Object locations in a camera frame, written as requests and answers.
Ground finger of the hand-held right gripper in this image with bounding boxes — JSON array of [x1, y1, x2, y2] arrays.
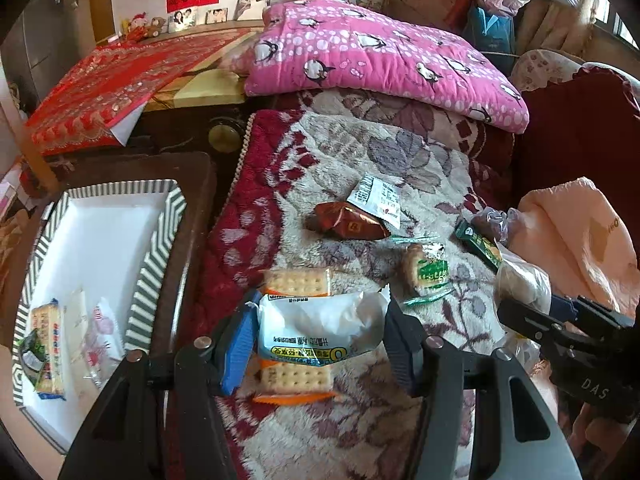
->
[[550, 296, 631, 328], [497, 299, 568, 348]]

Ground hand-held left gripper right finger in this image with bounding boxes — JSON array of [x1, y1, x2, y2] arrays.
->
[[382, 297, 583, 480]]

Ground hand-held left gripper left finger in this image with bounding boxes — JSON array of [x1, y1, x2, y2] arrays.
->
[[57, 287, 263, 480]]

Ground frosted bag of brown snacks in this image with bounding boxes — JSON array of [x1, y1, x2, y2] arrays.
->
[[495, 255, 553, 316]]

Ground orange cracker packet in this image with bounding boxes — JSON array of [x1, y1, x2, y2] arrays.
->
[[251, 359, 337, 405], [262, 267, 333, 297]]

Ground dark green snack packet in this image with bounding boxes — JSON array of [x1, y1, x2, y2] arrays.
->
[[454, 220, 503, 273]]

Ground white packet with yellow label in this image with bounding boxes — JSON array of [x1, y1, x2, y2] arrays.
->
[[255, 287, 391, 363]]

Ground round biscuit packet green wrapper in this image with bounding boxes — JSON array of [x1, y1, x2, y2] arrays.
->
[[390, 234, 456, 307]]

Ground clear bag of red dates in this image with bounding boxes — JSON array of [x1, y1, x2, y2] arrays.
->
[[472, 207, 521, 248]]

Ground clear snack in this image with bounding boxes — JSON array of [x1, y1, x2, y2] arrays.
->
[[82, 297, 126, 391]]

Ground reddish brown snack packet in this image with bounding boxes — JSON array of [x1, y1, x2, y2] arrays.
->
[[314, 201, 390, 240]]

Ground white packet with black print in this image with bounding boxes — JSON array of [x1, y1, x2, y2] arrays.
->
[[346, 172, 402, 231]]

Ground long white snack packet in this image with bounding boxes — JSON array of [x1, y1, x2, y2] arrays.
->
[[60, 285, 101, 386]]

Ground green white striped box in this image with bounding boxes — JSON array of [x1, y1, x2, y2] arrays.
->
[[11, 179, 188, 453]]

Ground large blue white cracker packet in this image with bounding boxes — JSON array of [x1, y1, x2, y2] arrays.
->
[[29, 300, 67, 402]]

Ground green black snack packet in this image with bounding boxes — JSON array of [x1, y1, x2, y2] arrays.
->
[[17, 332, 48, 393]]

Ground peach quilted blanket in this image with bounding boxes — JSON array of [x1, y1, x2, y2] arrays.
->
[[507, 177, 640, 321]]

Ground striped white tray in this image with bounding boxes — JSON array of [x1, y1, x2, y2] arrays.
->
[[0, 150, 218, 480]]

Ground maroon blanket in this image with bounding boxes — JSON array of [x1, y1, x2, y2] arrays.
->
[[515, 67, 640, 211]]

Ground floral plush blanket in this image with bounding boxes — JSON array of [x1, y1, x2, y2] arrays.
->
[[260, 87, 551, 480]]

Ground white floral cushion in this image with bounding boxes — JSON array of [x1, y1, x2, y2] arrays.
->
[[510, 49, 586, 93]]

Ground teal bag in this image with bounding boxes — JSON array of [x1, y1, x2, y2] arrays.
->
[[467, 5, 516, 76]]

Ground red patterned cloth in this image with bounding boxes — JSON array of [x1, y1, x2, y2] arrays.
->
[[27, 27, 266, 156]]

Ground pink penguin print pillow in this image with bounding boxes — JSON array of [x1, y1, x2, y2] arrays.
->
[[245, 0, 531, 135]]

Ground red white plush doll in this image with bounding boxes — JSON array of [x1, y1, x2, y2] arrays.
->
[[122, 10, 151, 43]]

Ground large framed photo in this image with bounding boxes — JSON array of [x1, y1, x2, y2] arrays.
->
[[236, 0, 274, 21]]

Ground silver refrigerator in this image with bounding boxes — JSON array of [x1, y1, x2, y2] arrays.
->
[[5, 0, 68, 86]]

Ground wooden post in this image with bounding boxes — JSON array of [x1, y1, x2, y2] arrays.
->
[[0, 67, 60, 195]]

